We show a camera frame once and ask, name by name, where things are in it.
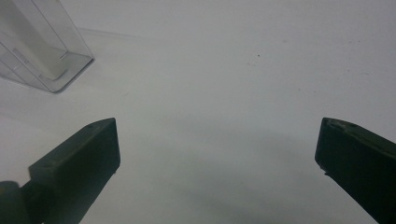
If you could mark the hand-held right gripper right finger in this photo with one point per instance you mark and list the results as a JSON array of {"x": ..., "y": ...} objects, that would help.
[{"x": 361, "y": 158}]

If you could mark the clear plastic compartment organizer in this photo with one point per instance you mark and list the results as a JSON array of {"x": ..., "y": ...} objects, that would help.
[{"x": 68, "y": 53}]

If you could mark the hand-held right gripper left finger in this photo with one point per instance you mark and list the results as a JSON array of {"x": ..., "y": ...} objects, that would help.
[{"x": 77, "y": 165}]

